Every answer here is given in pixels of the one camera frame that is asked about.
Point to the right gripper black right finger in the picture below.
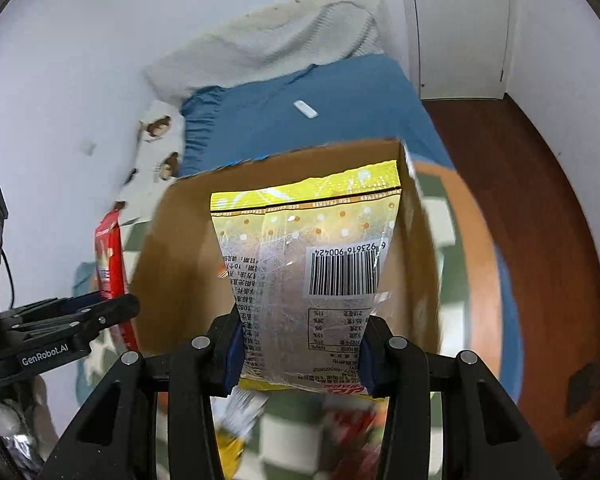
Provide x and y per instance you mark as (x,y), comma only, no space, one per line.
(485,436)

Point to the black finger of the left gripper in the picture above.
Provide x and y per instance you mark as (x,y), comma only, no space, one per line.
(84,325)
(53,307)

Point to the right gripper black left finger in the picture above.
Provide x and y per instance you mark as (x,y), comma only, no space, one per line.
(114,434)

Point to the red snack packet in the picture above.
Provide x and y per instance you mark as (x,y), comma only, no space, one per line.
(110,271)

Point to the yellow clear snack bag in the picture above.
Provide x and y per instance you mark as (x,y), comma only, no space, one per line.
(304,261)

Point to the brown cardboard box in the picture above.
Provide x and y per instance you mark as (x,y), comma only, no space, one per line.
(178,275)

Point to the green white checkered tablecloth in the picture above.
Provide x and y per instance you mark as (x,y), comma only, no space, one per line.
(288,434)

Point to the bear print pillow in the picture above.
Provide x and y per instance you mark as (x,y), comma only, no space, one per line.
(159,153)

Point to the white remote control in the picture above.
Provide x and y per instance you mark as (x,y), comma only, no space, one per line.
(305,109)

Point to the blue bed sheet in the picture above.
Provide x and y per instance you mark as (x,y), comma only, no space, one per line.
(366,97)

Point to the white knit blanket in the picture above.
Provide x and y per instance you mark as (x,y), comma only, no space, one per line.
(271,42)

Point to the white door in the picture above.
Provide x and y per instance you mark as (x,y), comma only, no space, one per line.
(457,48)

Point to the white wall switch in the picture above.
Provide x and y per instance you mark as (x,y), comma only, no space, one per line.
(88,148)

